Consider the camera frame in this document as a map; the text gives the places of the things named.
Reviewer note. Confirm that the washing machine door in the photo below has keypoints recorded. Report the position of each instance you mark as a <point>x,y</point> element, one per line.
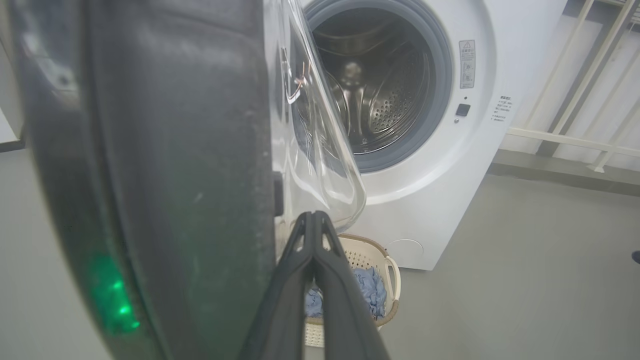
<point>175,150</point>

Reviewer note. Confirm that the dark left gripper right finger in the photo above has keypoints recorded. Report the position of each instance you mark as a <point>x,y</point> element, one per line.
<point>345,320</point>

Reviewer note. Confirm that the white metal railing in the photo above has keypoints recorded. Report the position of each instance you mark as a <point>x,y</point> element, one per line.
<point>575,140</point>

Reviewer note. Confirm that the white front-load washing machine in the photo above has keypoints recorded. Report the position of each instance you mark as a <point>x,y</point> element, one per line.
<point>440,200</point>

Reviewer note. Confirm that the cream perforated laundry basket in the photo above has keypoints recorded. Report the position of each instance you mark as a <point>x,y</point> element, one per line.
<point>365,255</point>

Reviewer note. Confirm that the grey warning label sticker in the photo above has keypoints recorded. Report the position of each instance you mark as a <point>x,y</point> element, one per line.
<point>467,64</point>

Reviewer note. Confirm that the stainless steel washing machine drum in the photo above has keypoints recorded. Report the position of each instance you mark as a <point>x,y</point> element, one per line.
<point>390,95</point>

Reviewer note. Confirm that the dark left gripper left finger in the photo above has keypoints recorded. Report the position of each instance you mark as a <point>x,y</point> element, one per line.
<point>285,310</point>

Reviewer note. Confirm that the blue and white cartoon garment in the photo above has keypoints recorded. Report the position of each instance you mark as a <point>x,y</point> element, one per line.
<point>372,290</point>

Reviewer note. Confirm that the round white filter cover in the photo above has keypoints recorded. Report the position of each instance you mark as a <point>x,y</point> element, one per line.
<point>406,252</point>

